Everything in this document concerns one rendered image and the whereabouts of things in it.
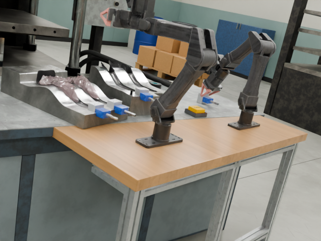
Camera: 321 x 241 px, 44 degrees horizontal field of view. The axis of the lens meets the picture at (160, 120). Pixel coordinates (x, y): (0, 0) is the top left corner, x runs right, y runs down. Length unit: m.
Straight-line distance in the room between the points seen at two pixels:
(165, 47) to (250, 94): 5.20
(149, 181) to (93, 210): 0.66
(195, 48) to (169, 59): 5.42
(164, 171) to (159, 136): 0.24
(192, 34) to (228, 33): 7.84
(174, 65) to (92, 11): 4.25
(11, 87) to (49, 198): 0.49
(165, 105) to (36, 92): 0.54
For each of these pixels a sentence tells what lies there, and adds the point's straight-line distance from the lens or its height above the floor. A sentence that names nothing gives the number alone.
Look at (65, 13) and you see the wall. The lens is 9.11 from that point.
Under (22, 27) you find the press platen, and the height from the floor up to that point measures 1.02.
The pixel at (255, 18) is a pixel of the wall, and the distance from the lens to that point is 9.44.
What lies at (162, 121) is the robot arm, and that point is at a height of 0.89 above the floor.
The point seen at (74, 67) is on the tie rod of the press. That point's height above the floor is 0.83.
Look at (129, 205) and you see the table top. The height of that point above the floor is 0.69.
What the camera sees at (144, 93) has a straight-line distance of 1.73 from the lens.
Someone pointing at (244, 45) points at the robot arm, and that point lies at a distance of 1.98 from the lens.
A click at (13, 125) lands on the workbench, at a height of 0.80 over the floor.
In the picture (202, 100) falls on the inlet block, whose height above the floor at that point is 0.82.
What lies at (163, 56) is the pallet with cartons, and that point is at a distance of 6.82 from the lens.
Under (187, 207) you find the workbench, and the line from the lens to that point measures 2.22.
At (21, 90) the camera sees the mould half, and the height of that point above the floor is 0.84.
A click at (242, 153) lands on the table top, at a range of 1.61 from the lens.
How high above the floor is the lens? 1.31
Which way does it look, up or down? 17 degrees down
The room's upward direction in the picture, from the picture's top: 11 degrees clockwise
